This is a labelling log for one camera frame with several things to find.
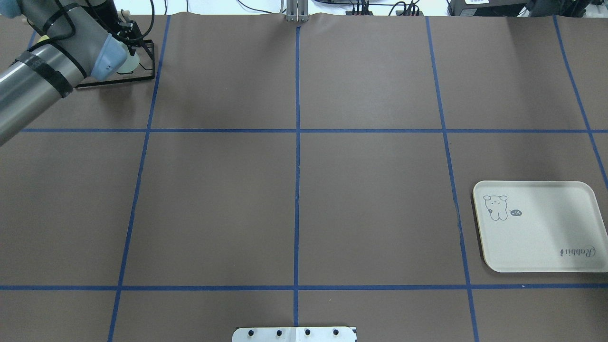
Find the black wire cup rack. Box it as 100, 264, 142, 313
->
76, 9, 156, 88

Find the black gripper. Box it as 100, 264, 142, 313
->
115, 20, 143, 48

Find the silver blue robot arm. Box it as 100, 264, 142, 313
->
0, 0, 150, 144

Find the pale green plastic cup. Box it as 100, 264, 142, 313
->
116, 53, 140, 75

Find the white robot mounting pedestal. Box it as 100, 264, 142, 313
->
232, 326, 358, 342

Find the aluminium frame post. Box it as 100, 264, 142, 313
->
281, 0, 310, 23

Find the cream rabbit print tray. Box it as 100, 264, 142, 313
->
472, 181, 608, 273

